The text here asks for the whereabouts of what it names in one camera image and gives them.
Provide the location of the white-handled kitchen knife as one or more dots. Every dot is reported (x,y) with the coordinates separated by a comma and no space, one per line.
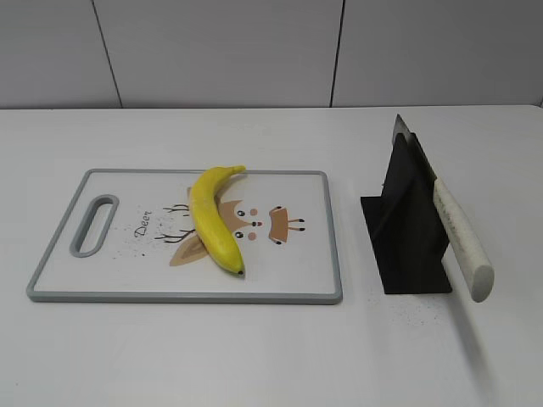
(477,270)

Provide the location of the yellow plastic banana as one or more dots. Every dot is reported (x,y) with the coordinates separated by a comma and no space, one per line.
(211,228)

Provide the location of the black knife stand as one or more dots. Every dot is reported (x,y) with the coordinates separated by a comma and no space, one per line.
(407,236)

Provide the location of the white deer cutting board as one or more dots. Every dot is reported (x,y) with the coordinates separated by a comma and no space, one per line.
(127,237)

